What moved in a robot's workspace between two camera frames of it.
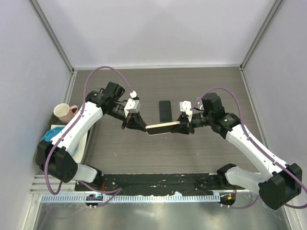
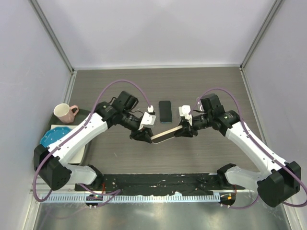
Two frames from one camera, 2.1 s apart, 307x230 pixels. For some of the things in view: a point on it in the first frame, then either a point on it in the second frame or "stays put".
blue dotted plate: [52, 132] stays put
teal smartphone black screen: [165, 111] stays put
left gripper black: [135, 121] -> [144, 135]
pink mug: [64, 113] stays put
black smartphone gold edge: [158, 131] -> [165, 135]
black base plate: [153, 184] stays put
